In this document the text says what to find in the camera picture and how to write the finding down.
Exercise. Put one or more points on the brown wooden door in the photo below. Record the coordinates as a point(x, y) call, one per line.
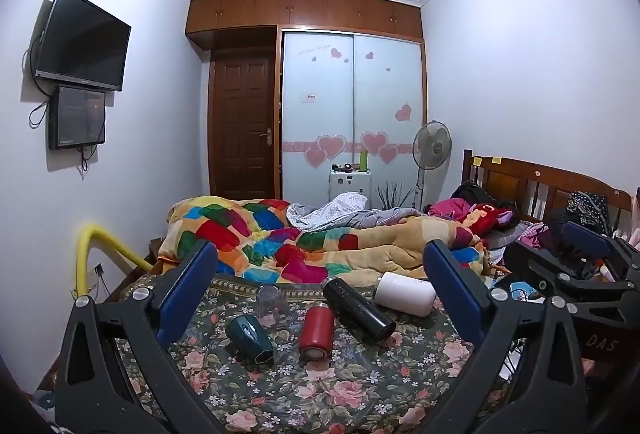
point(242, 124)

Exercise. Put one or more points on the black flat television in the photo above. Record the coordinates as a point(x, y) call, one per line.
point(82, 39)

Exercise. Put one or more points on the wooden overhead cabinet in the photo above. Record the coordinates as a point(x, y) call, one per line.
point(305, 11)

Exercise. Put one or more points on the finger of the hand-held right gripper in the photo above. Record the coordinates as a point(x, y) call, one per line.
point(530, 264)
point(585, 236)

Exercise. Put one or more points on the teal cup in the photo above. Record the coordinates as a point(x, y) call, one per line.
point(247, 339)

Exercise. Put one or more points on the pink cloth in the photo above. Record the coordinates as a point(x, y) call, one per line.
point(447, 208)

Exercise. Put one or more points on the red cup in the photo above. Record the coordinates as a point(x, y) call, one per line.
point(316, 329)

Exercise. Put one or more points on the dark patterned cloth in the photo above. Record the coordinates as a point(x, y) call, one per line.
point(590, 209)

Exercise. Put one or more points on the yellow foam tube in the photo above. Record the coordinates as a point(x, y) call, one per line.
point(112, 241)

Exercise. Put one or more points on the grey white cloth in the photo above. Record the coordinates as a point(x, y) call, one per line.
point(340, 211)

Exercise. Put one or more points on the frosted wardrobe with heart stickers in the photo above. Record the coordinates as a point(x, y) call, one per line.
point(350, 104)

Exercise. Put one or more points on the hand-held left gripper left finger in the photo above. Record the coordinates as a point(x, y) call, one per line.
point(184, 296)

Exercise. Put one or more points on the wooden headboard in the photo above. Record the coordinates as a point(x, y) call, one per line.
point(530, 179)

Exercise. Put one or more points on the dark dried twigs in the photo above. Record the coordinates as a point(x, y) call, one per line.
point(392, 196)

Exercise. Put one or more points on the clear glass cup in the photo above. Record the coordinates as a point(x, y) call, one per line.
point(271, 306)

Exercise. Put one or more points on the black vacuum cup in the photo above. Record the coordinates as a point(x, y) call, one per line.
point(357, 314)

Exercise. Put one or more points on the red plush toy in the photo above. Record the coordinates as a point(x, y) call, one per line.
point(487, 216)

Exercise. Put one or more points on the small black monitor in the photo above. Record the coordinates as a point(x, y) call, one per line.
point(77, 116)

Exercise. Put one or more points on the wall socket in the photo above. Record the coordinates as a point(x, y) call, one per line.
point(99, 269)

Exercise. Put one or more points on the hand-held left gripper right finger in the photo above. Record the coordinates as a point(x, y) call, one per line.
point(456, 296)

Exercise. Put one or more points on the standing fan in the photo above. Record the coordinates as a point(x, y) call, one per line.
point(432, 144)

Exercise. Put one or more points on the green bottle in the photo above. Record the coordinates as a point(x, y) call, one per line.
point(364, 161)

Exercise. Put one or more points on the floral bedsheet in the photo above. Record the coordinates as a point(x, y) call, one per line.
point(320, 394)

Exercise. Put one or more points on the colourful patchwork quilt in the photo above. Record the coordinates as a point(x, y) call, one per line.
point(300, 249)

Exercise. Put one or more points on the black bag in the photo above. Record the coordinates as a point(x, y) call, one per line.
point(475, 194)

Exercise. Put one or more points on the small white cabinet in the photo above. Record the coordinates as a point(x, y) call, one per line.
point(350, 186)

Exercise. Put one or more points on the white cup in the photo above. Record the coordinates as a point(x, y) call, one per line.
point(405, 294)

